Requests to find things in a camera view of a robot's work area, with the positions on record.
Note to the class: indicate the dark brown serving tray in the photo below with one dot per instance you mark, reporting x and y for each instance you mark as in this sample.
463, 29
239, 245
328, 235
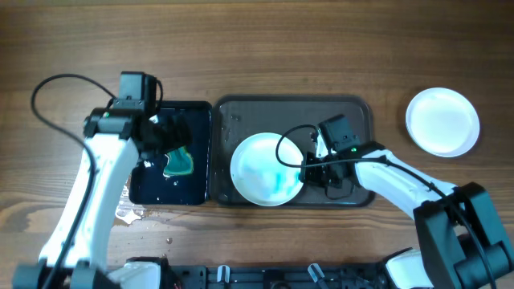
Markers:
236, 117

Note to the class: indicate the white plate cleaned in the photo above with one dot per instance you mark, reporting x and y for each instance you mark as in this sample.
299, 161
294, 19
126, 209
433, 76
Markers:
264, 169
442, 122

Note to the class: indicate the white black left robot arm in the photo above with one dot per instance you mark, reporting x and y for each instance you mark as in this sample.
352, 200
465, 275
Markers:
75, 255

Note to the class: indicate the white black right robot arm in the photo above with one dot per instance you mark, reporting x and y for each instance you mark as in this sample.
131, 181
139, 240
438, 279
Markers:
462, 241

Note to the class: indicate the black water basin tray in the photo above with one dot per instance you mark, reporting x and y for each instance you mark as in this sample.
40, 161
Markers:
148, 186

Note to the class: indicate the green yellow sponge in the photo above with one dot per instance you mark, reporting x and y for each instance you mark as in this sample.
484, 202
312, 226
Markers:
179, 163

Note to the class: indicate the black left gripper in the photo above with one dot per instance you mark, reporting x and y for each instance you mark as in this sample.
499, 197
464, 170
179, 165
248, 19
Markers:
175, 136

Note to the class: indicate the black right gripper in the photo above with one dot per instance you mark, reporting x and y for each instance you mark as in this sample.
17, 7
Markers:
309, 176

